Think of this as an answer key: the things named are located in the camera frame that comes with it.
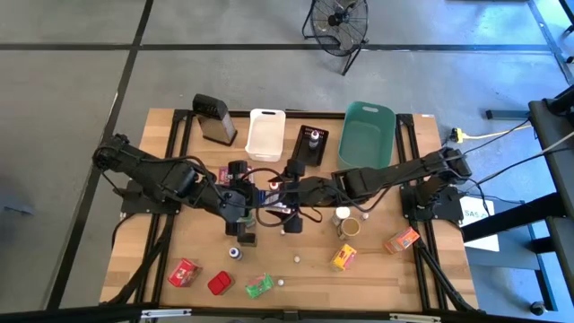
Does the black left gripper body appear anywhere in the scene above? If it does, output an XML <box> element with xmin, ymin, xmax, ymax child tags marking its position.
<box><xmin>223</xmin><ymin>160</ymin><xmax>262</xmax><ymax>238</ymax></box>

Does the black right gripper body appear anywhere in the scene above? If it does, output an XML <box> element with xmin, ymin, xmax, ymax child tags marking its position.
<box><xmin>283</xmin><ymin>159</ymin><xmax>335</xmax><ymax>235</ymax></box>

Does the small yellow box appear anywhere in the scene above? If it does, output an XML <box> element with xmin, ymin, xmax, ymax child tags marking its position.
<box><xmin>329</xmin><ymin>243</ymin><xmax>359</xmax><ymax>272</ymax></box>

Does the red snack box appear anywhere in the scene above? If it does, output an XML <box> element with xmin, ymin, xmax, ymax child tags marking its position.
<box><xmin>167</xmin><ymin>258</ymin><xmax>203</xmax><ymax>288</ymax></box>

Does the white-lidded spice jar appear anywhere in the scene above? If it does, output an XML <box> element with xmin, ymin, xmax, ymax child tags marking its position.
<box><xmin>331</xmin><ymin>205</ymin><xmax>352</xmax><ymax>227</ymax></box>

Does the pink snack box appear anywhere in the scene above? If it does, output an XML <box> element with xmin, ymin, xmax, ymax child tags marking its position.
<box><xmin>218</xmin><ymin>165</ymin><xmax>255</xmax><ymax>185</ymax></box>

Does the small black plastic basket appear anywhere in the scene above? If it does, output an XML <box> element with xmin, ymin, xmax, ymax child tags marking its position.
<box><xmin>291</xmin><ymin>124</ymin><xmax>330</xmax><ymax>168</ymax></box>

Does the white plastic bin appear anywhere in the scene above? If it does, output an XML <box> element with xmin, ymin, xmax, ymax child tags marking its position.
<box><xmin>244</xmin><ymin>108</ymin><xmax>287</xmax><ymax>162</ymax></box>

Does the green cereal box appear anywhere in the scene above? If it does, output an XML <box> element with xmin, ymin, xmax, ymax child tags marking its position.
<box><xmin>244</xmin><ymin>273</ymin><xmax>274</xmax><ymax>300</ymax></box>

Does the teal plastic bin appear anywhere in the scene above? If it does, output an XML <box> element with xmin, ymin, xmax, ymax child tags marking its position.
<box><xmin>337</xmin><ymin>100</ymin><xmax>397</xmax><ymax>177</ymax></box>

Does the small red plastic container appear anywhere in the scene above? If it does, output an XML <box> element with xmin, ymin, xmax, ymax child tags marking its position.
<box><xmin>207</xmin><ymin>270</ymin><xmax>233</xmax><ymax>296</ymax></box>

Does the small orange box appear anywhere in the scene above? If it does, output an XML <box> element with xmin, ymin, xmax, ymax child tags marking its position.
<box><xmin>384</xmin><ymin>227</ymin><xmax>422</xmax><ymax>256</ymax></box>

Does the white printed paper sheet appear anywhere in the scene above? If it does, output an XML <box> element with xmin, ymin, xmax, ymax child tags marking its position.
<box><xmin>460</xmin><ymin>196</ymin><xmax>500</xmax><ymax>252</ymax></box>

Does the black floor fan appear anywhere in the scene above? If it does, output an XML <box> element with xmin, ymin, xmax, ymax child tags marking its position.
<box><xmin>300</xmin><ymin>0</ymin><xmax>370</xmax><ymax>76</ymax></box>

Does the black crossbar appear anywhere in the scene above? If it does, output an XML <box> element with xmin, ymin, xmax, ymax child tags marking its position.
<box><xmin>0</xmin><ymin>301</ymin><xmax>574</xmax><ymax>323</ymax></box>

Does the dark metal floor bar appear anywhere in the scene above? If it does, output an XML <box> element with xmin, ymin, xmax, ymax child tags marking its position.
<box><xmin>486</xmin><ymin>109</ymin><xmax>530</xmax><ymax>121</ymax></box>

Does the black neighbouring workstation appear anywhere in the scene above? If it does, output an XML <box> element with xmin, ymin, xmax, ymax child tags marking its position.
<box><xmin>461</xmin><ymin>84</ymin><xmax>574</xmax><ymax>313</ymax></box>

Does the metal box grater black handle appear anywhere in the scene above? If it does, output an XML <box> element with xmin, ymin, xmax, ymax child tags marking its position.
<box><xmin>192</xmin><ymin>92</ymin><xmax>239</xmax><ymax>147</ymax></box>

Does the black cable bundle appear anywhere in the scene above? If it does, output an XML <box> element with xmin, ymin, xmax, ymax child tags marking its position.
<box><xmin>414</xmin><ymin>237</ymin><xmax>474</xmax><ymax>311</ymax></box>
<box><xmin>105</xmin><ymin>214</ymin><xmax>176</xmax><ymax>307</ymax></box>

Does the silver metal bracket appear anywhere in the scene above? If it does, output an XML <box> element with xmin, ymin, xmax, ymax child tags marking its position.
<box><xmin>388</xmin><ymin>312</ymin><xmax>443</xmax><ymax>323</ymax></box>
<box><xmin>140</xmin><ymin>307</ymin><xmax>193</xmax><ymax>319</ymax></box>

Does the black floor cable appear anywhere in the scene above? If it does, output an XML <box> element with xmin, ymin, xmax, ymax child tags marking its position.
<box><xmin>474</xmin><ymin>145</ymin><xmax>574</xmax><ymax>186</ymax></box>
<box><xmin>465</xmin><ymin>118</ymin><xmax>533</xmax><ymax>156</ymax></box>

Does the yellow extension cable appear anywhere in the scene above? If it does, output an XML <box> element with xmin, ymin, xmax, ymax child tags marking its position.
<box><xmin>461</xmin><ymin>123</ymin><xmax>535</xmax><ymax>138</ymax></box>

